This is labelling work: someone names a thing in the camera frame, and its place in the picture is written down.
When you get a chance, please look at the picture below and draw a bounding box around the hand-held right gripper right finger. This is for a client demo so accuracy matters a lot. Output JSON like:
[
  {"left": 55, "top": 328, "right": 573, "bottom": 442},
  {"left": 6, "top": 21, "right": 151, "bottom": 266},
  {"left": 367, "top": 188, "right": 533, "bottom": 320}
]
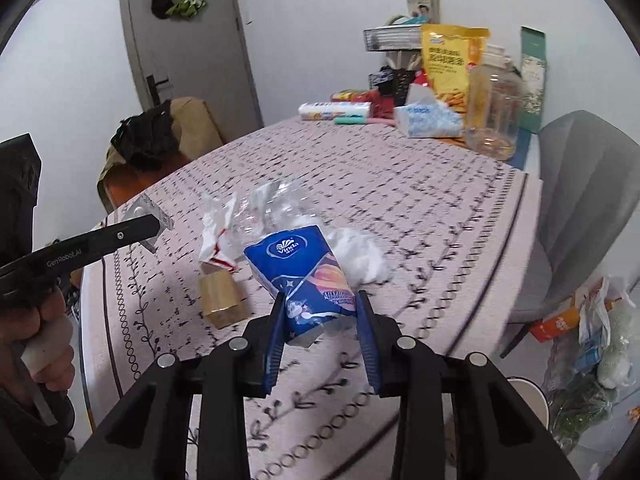
[{"left": 356, "top": 290, "right": 582, "bottom": 480}]

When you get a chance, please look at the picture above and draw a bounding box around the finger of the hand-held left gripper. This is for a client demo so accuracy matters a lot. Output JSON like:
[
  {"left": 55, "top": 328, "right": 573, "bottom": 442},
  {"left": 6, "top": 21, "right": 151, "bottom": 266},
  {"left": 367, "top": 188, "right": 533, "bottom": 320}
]
[{"left": 88, "top": 213, "right": 162, "bottom": 257}]

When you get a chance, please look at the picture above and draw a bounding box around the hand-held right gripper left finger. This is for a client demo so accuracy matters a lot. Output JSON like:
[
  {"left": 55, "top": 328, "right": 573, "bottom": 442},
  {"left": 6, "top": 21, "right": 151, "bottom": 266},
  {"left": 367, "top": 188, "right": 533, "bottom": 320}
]
[{"left": 60, "top": 291, "right": 288, "bottom": 480}]

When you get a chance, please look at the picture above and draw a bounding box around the silver foil blister pack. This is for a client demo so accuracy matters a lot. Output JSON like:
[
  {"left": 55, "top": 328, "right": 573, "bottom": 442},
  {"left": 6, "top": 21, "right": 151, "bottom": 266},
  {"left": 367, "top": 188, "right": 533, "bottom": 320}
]
[{"left": 117, "top": 195, "right": 174, "bottom": 254}]

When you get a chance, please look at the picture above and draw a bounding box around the small brown cardboard box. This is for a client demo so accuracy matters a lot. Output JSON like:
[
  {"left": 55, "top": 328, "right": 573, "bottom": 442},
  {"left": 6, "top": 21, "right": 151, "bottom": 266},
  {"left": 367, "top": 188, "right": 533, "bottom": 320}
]
[{"left": 198, "top": 266, "right": 252, "bottom": 330}]

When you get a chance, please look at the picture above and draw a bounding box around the white and red wrapper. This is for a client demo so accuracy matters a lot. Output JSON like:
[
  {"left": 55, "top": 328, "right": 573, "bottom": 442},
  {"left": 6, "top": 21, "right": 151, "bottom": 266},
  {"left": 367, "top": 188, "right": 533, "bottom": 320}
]
[{"left": 199, "top": 192, "right": 246, "bottom": 274}]

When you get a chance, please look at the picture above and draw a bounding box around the white tissue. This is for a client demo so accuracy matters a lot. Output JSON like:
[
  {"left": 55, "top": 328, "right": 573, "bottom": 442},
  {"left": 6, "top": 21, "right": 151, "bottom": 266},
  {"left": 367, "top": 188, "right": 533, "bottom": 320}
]
[{"left": 325, "top": 227, "right": 391, "bottom": 289}]

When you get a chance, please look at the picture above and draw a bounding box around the clear plastic bag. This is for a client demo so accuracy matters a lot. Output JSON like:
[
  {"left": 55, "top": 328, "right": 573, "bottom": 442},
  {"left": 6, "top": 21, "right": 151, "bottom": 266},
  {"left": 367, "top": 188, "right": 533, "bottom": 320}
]
[{"left": 220, "top": 177, "right": 331, "bottom": 261}]

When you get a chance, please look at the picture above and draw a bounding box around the white trash bin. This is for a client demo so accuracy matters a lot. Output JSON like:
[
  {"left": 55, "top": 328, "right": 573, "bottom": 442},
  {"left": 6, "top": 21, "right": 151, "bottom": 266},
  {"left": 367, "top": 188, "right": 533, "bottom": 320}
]
[{"left": 507, "top": 377, "right": 551, "bottom": 432}]

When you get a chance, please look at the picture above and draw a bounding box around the person's left forearm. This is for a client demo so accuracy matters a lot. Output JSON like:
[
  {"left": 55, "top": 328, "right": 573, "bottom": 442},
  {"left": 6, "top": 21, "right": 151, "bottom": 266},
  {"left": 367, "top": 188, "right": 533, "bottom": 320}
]
[{"left": 0, "top": 385, "right": 77, "bottom": 480}]

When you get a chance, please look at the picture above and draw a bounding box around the person's left hand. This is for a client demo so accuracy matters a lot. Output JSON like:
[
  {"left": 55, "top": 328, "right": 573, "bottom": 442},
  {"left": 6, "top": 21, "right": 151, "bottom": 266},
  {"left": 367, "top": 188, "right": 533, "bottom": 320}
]
[{"left": 0, "top": 287, "right": 82, "bottom": 397}]

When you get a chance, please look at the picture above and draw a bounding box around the wooden chair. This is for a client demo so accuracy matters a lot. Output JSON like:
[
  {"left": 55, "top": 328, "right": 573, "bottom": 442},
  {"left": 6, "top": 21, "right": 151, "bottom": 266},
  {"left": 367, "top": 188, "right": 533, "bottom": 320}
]
[{"left": 106, "top": 152, "right": 192, "bottom": 207}]

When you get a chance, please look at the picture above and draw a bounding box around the black cloth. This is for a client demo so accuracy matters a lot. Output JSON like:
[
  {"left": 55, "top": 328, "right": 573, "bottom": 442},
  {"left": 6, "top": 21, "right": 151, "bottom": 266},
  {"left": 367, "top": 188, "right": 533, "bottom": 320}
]
[{"left": 110, "top": 100, "right": 184, "bottom": 172}]

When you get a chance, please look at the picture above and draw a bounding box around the brown jacket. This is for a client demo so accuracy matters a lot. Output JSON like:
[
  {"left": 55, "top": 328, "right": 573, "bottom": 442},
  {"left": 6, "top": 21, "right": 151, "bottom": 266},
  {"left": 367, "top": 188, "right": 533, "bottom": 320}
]
[{"left": 97, "top": 96, "right": 226, "bottom": 211}]

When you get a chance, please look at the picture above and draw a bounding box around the pink patterned tablecloth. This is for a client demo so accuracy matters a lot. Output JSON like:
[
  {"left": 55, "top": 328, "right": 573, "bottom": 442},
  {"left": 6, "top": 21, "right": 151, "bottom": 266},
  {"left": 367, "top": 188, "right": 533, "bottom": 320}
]
[{"left": 80, "top": 114, "right": 544, "bottom": 480}]

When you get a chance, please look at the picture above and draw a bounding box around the orange box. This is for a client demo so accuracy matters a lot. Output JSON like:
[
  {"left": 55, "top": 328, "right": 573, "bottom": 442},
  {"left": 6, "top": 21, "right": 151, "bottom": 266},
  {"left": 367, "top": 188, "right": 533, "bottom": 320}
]
[{"left": 530, "top": 300, "right": 589, "bottom": 344}]

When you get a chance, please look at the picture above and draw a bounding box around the grey door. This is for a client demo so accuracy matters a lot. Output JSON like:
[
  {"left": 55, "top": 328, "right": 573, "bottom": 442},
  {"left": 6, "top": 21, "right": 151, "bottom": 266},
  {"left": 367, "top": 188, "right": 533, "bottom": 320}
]
[{"left": 118, "top": 0, "right": 265, "bottom": 132}]

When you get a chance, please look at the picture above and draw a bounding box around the bag of green vegetables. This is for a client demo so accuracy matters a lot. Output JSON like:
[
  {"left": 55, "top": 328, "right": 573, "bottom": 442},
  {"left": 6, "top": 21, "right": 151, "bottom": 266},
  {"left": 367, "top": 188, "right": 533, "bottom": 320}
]
[{"left": 547, "top": 375, "right": 622, "bottom": 447}]

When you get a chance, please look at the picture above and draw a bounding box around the white plastic bag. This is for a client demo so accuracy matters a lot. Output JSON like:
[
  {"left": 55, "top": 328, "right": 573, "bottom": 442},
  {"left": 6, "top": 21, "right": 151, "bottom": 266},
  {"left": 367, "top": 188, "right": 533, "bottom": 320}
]
[{"left": 575, "top": 275, "right": 640, "bottom": 391}]

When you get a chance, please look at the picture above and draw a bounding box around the blue and white tissue pack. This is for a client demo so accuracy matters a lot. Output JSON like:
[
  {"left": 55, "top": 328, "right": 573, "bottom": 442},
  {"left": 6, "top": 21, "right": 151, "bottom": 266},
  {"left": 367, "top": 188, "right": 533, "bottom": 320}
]
[{"left": 392, "top": 85, "right": 464, "bottom": 139}]

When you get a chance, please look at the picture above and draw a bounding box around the white rectangular packet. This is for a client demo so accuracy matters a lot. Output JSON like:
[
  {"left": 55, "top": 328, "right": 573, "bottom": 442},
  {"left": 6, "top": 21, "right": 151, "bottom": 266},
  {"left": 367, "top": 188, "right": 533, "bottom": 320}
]
[{"left": 298, "top": 101, "right": 374, "bottom": 122}]

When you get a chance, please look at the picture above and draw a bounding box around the red snack pack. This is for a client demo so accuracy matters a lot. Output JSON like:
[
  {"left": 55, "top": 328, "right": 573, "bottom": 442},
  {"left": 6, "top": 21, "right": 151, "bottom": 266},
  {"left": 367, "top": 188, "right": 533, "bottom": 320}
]
[{"left": 331, "top": 89, "right": 373, "bottom": 105}]

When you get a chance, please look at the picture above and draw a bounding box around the grey chair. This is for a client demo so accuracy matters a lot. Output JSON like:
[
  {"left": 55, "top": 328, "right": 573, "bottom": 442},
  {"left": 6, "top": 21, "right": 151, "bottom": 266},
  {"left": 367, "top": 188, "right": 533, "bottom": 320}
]
[{"left": 500, "top": 110, "right": 640, "bottom": 357}]

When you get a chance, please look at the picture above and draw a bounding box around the black pen holder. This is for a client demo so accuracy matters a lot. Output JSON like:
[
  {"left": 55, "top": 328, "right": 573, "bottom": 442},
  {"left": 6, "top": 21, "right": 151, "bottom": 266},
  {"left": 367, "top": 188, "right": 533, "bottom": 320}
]
[{"left": 390, "top": 67, "right": 417, "bottom": 104}]

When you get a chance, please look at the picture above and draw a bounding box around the clear plastic jar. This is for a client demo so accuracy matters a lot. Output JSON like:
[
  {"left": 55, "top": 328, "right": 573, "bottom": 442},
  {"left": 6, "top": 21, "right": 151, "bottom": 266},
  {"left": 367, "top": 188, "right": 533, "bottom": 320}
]
[{"left": 462, "top": 45, "right": 526, "bottom": 162}]

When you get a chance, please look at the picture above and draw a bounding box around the yellow snack bag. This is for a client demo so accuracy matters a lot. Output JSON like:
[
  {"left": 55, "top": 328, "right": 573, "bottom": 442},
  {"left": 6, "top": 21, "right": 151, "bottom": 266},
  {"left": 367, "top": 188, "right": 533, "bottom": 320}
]
[{"left": 420, "top": 24, "right": 491, "bottom": 114}]

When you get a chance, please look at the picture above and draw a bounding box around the green tall box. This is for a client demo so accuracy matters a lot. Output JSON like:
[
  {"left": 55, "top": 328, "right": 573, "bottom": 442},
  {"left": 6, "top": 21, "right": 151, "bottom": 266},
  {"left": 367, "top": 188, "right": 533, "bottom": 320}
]
[{"left": 519, "top": 26, "right": 547, "bottom": 134}]

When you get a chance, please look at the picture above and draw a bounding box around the black door handle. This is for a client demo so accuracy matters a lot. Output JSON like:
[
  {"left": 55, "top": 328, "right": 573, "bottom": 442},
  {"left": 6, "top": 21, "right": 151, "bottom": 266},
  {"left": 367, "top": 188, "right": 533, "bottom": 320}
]
[{"left": 146, "top": 74, "right": 170, "bottom": 109}]

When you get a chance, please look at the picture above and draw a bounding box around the black wire rack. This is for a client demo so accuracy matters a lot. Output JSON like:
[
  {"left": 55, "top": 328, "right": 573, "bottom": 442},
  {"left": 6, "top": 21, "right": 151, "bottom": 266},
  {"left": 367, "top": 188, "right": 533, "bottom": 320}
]
[{"left": 363, "top": 22, "right": 431, "bottom": 97}]

